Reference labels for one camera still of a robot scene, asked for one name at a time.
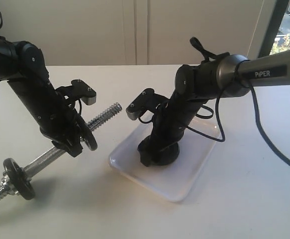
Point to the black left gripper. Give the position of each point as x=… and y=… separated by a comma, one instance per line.
x=64, y=128

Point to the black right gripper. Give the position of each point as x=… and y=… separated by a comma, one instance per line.
x=169, y=125

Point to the black weight plate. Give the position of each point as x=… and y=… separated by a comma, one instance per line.
x=166, y=156

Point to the chrome threaded dumbbell bar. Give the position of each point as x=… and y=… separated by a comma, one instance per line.
x=54, y=153

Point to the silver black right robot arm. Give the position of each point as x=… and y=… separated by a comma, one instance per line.
x=228, y=76

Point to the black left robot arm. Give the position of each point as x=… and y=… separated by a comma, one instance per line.
x=22, y=66

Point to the black plate far end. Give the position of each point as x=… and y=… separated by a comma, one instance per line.
x=86, y=134

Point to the white plastic tray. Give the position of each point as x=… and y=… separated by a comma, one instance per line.
x=172, y=182

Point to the black plate near collar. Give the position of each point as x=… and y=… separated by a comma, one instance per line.
x=18, y=178

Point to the chrome star collar nut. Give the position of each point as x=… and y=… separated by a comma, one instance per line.
x=10, y=188

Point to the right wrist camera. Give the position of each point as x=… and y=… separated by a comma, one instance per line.
x=147, y=100

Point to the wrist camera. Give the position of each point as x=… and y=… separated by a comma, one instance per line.
x=147, y=100
x=78, y=90

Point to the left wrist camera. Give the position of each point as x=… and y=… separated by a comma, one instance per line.
x=78, y=90

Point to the dark window frame post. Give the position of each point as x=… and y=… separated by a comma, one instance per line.
x=272, y=28

